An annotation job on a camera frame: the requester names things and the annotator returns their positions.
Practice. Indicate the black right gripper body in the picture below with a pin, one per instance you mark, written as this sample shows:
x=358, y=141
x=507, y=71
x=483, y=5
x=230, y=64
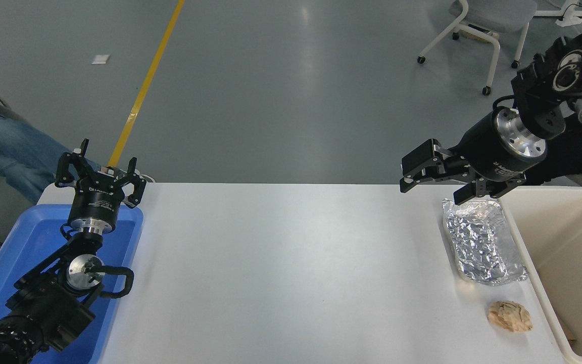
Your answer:
x=480, y=149

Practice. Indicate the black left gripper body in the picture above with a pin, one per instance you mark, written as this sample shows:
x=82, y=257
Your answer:
x=95, y=199

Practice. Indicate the crinkled silver foil tray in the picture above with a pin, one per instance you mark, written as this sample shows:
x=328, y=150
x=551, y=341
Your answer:
x=483, y=242

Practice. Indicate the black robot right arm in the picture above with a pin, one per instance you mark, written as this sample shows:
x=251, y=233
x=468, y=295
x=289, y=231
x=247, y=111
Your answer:
x=548, y=81

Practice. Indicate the blue plastic tray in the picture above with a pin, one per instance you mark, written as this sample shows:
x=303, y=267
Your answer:
x=23, y=242

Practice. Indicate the large pale plastic bin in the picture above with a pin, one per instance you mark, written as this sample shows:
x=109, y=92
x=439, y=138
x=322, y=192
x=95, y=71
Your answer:
x=569, y=242

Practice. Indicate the crumpled tan paper ball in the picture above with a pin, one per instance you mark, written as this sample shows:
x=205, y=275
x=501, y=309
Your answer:
x=511, y=316

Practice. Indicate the white wheeled office chair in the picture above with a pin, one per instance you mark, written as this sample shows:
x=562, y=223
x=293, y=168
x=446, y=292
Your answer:
x=493, y=20

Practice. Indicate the white furniture base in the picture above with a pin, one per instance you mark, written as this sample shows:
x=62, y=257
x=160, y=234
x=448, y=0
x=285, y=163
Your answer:
x=571, y=17

